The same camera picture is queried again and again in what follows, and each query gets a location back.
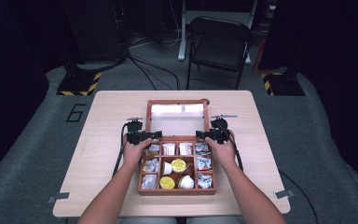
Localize white round item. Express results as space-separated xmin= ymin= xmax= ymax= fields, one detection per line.
xmin=178 ymin=175 xmax=195 ymax=189

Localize white red-label sachet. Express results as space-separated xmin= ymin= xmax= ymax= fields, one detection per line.
xmin=179 ymin=142 xmax=194 ymax=156
xmin=162 ymin=143 xmax=176 ymax=156

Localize wooden compartment box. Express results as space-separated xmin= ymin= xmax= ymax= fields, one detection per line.
xmin=138 ymin=98 xmax=217 ymax=197

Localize person's right hand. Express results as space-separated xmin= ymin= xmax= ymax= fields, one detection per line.
xmin=204 ymin=132 xmax=238 ymax=171

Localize black equipment cabinet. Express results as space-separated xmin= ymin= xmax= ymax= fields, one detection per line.
xmin=61 ymin=0 xmax=129 ymax=64

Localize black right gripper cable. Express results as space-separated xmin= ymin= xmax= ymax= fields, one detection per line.
xmin=216 ymin=122 xmax=245 ymax=173

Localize black folding chair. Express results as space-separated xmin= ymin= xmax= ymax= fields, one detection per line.
xmin=186 ymin=16 xmax=254 ymax=91

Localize white black-print sachet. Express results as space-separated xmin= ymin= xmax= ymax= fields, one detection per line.
xmin=196 ymin=156 xmax=213 ymax=171
xmin=195 ymin=142 xmax=211 ymax=156
xmin=197 ymin=173 xmax=213 ymax=189

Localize silver foil sachet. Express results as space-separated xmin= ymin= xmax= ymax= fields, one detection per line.
xmin=146 ymin=144 xmax=161 ymax=156
xmin=143 ymin=158 xmax=160 ymax=173
xmin=141 ymin=174 xmax=158 ymax=189

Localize person's left hand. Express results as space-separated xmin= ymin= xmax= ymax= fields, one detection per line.
xmin=122 ymin=138 xmax=153 ymax=169

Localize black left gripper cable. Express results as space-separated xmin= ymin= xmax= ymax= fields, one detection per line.
xmin=112 ymin=122 xmax=131 ymax=178

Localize white metal desk frame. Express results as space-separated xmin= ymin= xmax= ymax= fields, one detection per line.
xmin=177 ymin=0 xmax=259 ymax=65

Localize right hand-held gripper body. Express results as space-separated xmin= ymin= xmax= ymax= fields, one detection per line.
xmin=209 ymin=114 xmax=239 ymax=145

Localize black floor cable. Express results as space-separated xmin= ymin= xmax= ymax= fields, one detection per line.
xmin=126 ymin=50 xmax=181 ymax=91

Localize grey tape strip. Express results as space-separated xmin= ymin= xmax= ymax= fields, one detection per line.
xmin=47 ymin=191 xmax=71 ymax=204
xmin=273 ymin=189 xmax=295 ymax=200

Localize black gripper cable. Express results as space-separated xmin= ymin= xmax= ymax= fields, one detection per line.
xmin=112 ymin=122 xmax=131 ymax=178
xmin=216 ymin=122 xmax=245 ymax=173

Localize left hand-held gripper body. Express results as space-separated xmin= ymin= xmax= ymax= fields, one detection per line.
xmin=126 ymin=117 xmax=153 ymax=146

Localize black stand base hazard stripes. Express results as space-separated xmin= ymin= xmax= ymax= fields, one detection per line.
xmin=56 ymin=71 xmax=103 ymax=97
xmin=260 ymin=71 xmax=306 ymax=97

